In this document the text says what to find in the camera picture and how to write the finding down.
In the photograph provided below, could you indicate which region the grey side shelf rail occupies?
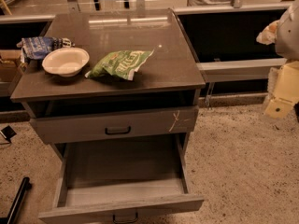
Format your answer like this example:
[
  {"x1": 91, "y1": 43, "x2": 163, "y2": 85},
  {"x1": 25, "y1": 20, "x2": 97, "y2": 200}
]
[{"x1": 197, "y1": 58, "x2": 286, "y2": 83}]

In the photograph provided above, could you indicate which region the black bar on floor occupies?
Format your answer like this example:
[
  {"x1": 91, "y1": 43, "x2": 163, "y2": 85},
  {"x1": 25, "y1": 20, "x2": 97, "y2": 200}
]
[{"x1": 0, "y1": 176, "x2": 32, "y2": 224}]

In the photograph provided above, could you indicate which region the small black floor object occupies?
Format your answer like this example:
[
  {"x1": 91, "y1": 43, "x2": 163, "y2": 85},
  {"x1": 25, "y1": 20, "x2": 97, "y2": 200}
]
[{"x1": 0, "y1": 125, "x2": 17, "y2": 143}]

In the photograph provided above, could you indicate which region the green chip bag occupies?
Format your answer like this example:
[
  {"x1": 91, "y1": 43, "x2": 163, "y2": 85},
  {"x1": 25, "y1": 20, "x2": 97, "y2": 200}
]
[{"x1": 85, "y1": 50, "x2": 153, "y2": 81}]

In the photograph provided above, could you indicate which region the white bowl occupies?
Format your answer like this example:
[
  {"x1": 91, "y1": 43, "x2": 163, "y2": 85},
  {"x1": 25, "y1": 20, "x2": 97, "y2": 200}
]
[{"x1": 42, "y1": 48, "x2": 90, "y2": 77}]

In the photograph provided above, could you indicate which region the blue chip bag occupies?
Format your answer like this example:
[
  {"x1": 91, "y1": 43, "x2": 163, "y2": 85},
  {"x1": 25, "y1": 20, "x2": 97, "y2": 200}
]
[{"x1": 17, "y1": 36, "x2": 75, "y2": 63}]

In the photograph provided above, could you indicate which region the cardboard box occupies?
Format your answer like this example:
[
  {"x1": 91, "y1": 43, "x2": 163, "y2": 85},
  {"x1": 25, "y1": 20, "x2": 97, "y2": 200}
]
[{"x1": 0, "y1": 49, "x2": 27, "y2": 82}]

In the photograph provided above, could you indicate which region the grey drawer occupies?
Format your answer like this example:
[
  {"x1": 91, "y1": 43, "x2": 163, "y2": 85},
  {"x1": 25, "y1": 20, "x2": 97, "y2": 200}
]
[
  {"x1": 39, "y1": 134, "x2": 204, "y2": 224},
  {"x1": 30, "y1": 105, "x2": 198, "y2": 144}
]

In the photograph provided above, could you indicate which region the grey drawer cabinet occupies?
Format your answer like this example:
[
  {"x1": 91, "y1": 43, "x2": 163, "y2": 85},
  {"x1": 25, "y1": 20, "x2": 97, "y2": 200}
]
[{"x1": 11, "y1": 9, "x2": 205, "y2": 156}]

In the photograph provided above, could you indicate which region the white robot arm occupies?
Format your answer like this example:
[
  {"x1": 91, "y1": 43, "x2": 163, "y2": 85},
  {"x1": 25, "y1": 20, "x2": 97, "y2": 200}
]
[{"x1": 263, "y1": 0, "x2": 299, "y2": 119}]

